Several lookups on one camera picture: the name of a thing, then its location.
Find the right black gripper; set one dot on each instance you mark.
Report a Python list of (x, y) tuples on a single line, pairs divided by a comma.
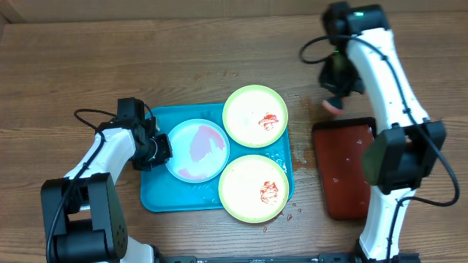
[(336, 95)]

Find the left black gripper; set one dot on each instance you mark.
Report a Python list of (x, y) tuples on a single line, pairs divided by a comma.
[(164, 153)]

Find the light blue plate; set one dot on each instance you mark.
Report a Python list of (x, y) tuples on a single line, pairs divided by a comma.
[(200, 150)]

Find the green plate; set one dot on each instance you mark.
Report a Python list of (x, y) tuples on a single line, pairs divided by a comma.
[(253, 189), (255, 116)]

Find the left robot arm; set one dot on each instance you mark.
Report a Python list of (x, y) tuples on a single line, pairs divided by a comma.
[(82, 215)]

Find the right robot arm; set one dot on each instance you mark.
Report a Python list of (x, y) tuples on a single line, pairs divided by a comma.
[(407, 142)]

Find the dark red tray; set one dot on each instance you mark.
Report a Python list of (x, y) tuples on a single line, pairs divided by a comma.
[(339, 147)]

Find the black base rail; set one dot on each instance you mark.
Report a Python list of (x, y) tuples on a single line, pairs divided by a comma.
[(320, 258)]

